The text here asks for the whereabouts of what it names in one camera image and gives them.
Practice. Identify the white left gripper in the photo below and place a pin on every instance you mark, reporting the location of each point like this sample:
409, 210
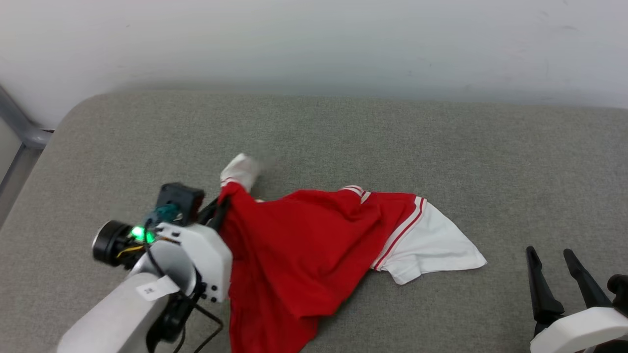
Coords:
211, 260

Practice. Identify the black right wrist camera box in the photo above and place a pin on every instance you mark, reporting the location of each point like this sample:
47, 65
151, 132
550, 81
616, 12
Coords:
619, 291

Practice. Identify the red and white shirt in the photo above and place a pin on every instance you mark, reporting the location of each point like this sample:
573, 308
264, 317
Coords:
304, 245

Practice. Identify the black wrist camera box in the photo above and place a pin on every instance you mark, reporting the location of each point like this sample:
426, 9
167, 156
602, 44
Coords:
181, 198
619, 291

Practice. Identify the grey metal frame tube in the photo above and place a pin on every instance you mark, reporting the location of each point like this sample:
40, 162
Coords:
22, 125

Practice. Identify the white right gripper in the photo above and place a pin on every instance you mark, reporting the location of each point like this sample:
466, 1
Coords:
584, 331

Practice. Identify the white paper label tag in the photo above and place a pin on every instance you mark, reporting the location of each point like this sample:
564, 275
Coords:
156, 288

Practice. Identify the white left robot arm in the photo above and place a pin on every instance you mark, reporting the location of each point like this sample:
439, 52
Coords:
113, 314

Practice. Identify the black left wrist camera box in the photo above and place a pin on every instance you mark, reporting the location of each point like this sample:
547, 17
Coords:
181, 198

